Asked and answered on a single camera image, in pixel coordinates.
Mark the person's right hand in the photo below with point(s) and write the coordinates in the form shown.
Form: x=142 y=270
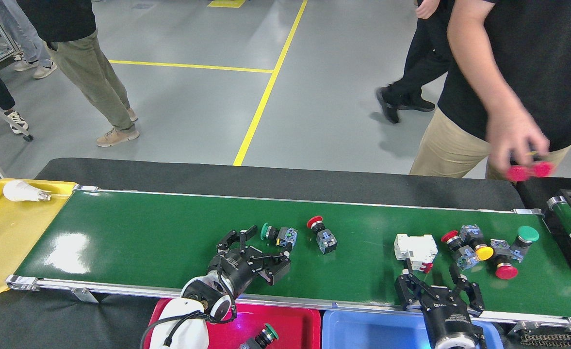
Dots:
x=513 y=138

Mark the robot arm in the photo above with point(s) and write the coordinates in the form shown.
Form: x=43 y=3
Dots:
x=455 y=345

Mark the green conveyor with black frame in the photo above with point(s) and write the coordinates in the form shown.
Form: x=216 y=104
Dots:
x=565 y=217

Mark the yellow push button switch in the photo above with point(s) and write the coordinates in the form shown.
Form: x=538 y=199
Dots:
x=484 y=252

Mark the blue plastic tray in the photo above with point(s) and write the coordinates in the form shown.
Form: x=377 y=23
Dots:
x=363 y=334

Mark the green conveyor belt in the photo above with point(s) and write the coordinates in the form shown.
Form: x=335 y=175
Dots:
x=169 y=232

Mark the red push button switch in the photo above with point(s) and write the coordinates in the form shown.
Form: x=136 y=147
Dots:
x=314 y=222
x=449 y=236
x=542 y=168
x=516 y=173
x=506 y=271

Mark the white frame wheeled chair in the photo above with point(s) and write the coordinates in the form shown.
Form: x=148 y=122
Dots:
x=28 y=138

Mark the yellow plastic tray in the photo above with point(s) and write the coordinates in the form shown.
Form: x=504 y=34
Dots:
x=8 y=242

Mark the person's hand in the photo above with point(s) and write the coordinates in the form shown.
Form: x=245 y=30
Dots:
x=428 y=8

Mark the red plastic tray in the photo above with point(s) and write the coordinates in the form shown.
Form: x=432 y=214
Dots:
x=285 y=329

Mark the person's right forearm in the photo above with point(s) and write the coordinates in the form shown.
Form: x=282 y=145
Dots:
x=489 y=72

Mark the white light bulb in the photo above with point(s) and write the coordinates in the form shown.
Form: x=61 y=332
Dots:
x=21 y=191

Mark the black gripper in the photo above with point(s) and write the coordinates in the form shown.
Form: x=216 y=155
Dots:
x=448 y=312
x=236 y=271

